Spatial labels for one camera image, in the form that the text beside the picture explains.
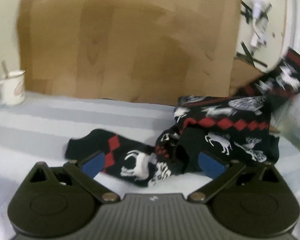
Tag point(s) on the metal spoon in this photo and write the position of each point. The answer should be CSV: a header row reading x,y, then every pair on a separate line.
x,y
5,68

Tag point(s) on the white enamel mug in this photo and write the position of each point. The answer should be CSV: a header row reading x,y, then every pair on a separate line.
x,y
11,90

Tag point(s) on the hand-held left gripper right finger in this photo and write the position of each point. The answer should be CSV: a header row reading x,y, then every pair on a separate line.
x,y
211,163

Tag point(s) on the black patterned sock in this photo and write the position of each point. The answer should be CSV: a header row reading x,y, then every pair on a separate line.
x,y
230,130
168,142
130,155
277,80

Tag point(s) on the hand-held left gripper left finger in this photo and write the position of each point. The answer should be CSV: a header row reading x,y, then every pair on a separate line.
x,y
93,164

